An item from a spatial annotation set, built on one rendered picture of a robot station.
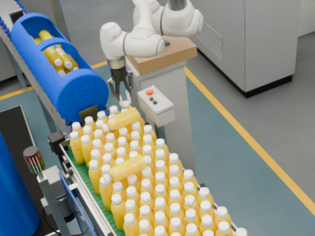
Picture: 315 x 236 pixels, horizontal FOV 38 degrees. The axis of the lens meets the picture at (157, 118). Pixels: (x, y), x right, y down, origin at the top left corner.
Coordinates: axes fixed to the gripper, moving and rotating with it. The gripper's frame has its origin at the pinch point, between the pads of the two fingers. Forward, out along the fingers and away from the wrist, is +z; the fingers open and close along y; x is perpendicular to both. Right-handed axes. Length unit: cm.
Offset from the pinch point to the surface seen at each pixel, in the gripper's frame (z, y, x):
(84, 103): 3.6, 16.8, -14.4
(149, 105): 0.4, -7.7, 11.8
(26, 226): 85, 69, -30
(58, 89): -8.8, 26.8, -16.3
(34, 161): -12, 53, 30
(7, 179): 44, 67, -31
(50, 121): 82, 24, -114
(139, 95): 0.4, -7.5, 2.1
